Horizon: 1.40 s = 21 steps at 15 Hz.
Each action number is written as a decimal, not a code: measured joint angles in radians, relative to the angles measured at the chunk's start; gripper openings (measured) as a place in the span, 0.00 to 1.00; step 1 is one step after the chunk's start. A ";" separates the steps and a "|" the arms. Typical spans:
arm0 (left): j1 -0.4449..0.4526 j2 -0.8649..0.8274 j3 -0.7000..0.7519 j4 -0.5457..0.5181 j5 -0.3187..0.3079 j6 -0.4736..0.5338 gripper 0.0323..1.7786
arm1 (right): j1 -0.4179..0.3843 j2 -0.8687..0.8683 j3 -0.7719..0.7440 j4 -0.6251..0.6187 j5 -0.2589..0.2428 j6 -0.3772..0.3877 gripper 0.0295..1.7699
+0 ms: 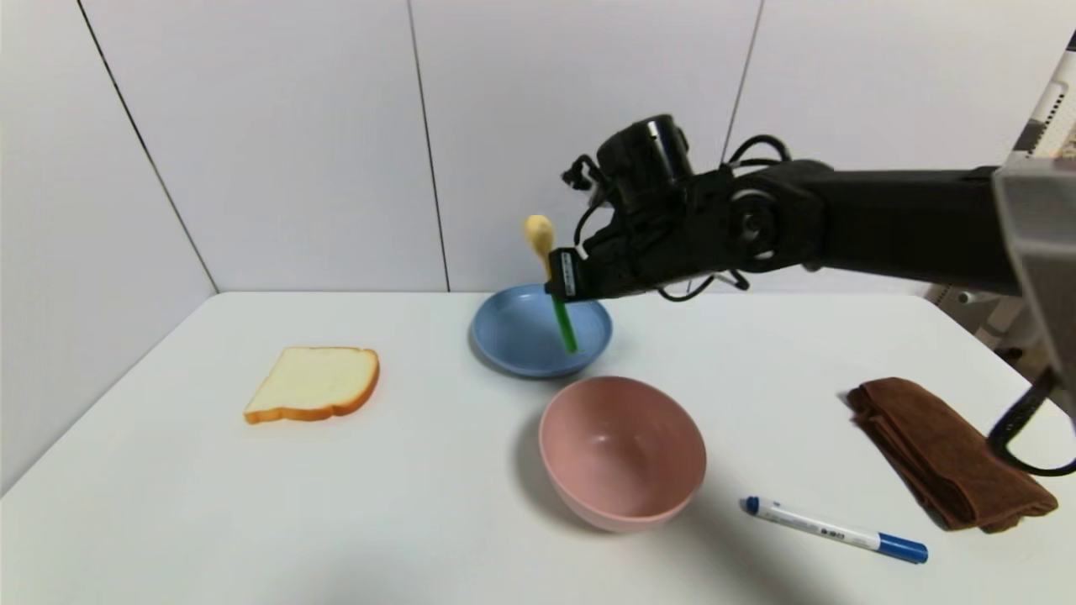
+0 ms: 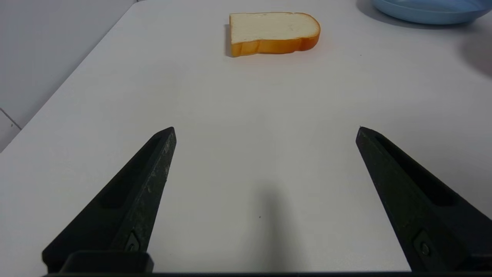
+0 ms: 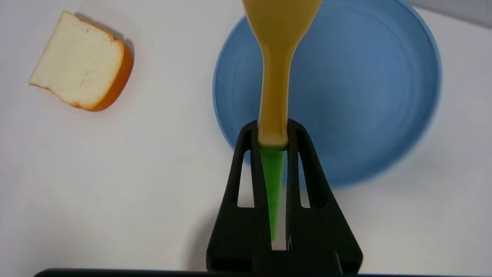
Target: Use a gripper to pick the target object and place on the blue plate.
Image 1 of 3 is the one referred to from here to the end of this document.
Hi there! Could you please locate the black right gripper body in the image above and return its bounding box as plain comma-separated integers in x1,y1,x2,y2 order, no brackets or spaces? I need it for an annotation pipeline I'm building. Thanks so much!
543,224,642,304

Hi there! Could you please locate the green handled wooden spoon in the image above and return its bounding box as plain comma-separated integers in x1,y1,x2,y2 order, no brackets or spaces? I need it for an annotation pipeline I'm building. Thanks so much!
525,215,580,355

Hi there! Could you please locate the blue plate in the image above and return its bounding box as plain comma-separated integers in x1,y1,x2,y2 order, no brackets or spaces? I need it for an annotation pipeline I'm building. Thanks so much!
470,283,613,379

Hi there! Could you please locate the pink bowl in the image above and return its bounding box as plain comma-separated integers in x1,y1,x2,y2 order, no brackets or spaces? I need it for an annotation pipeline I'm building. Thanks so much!
538,376,707,534

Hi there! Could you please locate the toy bread slice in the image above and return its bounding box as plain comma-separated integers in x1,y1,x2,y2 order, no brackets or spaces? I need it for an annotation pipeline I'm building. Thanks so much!
243,346,381,425

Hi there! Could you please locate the blue and white marker pen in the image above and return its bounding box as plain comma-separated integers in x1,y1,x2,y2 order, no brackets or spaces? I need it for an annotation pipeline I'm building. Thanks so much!
742,496,930,565

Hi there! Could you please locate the folded brown towel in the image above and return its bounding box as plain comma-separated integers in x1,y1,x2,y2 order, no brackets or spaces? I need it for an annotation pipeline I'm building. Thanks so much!
846,377,1059,534

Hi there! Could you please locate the white background stand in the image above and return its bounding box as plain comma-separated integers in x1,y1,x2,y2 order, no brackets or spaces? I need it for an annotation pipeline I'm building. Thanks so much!
925,284,1025,355

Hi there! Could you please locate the white pegboard shelf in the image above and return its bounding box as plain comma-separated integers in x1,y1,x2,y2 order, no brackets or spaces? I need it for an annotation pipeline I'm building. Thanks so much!
1005,29,1076,165

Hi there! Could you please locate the short black wrist cable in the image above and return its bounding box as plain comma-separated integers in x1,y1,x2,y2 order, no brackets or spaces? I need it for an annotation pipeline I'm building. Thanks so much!
561,155,609,250

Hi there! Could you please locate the long black arm cable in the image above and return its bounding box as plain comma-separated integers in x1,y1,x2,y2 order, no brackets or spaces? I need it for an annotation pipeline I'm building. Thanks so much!
987,368,1076,478

